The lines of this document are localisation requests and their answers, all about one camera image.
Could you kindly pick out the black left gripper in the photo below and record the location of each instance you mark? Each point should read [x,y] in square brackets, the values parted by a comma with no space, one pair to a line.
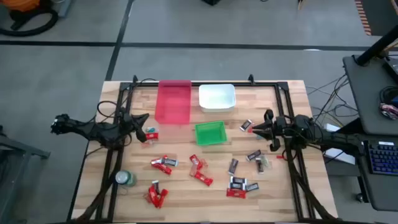
[130,123]

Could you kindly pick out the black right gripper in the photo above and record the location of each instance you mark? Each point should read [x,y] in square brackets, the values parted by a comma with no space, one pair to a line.
[278,129]

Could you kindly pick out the teal candy clear wrapper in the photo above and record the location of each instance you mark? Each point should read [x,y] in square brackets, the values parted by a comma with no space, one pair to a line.
[150,129]
[258,137]

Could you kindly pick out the red KitKat bar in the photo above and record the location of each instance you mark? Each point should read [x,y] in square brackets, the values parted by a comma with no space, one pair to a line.
[203,178]
[151,196]
[195,160]
[236,193]
[157,160]
[158,203]
[162,168]
[152,136]
[163,194]

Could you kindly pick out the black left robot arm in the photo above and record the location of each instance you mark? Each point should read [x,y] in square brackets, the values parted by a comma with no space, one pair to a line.
[93,132]

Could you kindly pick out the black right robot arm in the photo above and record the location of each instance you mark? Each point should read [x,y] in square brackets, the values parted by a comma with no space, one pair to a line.
[326,137]

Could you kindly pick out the green candy clear wrapper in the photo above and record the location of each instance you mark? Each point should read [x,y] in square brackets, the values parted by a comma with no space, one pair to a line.
[266,161]

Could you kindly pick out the pink translucent plastic bin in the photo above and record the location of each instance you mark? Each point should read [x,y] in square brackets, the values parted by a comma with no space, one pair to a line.
[172,102]

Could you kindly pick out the green plastic basket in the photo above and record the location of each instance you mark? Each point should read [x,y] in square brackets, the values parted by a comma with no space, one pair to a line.
[211,133]

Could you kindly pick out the white plastic bin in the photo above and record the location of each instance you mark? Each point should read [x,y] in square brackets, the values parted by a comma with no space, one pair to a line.
[217,98]

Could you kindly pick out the green soda can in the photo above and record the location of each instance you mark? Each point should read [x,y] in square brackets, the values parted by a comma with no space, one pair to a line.
[122,177]

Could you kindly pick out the white paper sheet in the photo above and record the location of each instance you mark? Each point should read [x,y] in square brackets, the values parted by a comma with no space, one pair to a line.
[339,155]

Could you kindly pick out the dark grey desk top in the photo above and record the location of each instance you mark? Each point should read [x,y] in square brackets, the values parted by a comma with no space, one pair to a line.
[367,93]

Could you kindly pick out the black caster wheel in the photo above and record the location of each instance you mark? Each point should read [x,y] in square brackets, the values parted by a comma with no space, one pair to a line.
[359,198]

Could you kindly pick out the backlit computer keyboard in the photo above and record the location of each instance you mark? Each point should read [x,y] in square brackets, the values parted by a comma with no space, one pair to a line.
[384,158]

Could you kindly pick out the pink white patterned object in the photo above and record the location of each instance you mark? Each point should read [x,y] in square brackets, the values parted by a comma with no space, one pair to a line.
[388,111]

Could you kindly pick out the wooden leg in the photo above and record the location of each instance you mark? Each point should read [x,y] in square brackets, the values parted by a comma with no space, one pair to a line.
[301,4]

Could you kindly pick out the dark grey side desk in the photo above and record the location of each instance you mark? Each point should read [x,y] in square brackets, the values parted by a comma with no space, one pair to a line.
[379,193]

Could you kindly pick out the black metal pole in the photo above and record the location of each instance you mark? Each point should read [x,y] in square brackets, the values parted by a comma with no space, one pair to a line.
[376,46]

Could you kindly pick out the black desk device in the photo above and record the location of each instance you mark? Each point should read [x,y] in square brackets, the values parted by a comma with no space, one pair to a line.
[392,70]

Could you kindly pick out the grey metal cart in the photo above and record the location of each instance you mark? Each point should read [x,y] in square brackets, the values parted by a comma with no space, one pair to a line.
[12,186]

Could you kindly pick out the dark floor mat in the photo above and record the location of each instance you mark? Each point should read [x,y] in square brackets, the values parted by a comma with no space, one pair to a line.
[384,18]

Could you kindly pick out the orange vacuum cleaner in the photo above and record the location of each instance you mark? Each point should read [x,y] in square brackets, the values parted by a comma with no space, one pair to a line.
[18,4]

